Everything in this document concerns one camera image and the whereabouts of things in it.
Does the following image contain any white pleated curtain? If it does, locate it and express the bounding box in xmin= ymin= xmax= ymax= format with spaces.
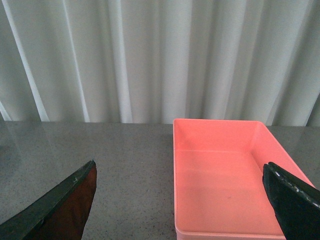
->
xmin=0 ymin=0 xmax=320 ymax=126

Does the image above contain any pink plastic bin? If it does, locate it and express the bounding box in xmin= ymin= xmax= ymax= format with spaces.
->
xmin=173 ymin=118 xmax=308 ymax=240

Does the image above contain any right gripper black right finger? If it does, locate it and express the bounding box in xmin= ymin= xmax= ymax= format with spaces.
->
xmin=262 ymin=162 xmax=320 ymax=240

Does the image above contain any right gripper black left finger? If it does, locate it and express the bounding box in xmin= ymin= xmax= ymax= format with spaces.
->
xmin=0 ymin=160 xmax=97 ymax=240

